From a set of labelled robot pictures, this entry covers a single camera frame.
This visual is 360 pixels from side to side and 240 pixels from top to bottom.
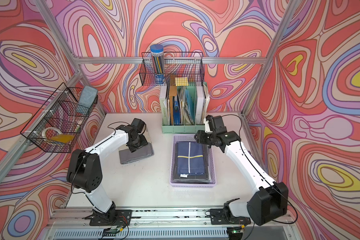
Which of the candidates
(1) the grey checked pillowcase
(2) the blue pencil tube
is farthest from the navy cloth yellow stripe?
(2) the blue pencil tube

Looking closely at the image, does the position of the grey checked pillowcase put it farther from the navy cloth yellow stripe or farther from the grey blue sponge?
the grey blue sponge

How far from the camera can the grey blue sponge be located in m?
0.82

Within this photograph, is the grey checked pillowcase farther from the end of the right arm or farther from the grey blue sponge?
the grey blue sponge

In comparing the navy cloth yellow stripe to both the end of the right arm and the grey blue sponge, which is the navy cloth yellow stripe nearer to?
the end of the right arm

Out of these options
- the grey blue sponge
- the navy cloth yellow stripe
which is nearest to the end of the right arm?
the navy cloth yellow stripe

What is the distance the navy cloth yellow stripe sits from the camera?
84 cm

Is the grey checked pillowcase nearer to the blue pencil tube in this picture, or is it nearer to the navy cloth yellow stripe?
the navy cloth yellow stripe

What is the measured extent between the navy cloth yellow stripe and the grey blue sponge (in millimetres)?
567
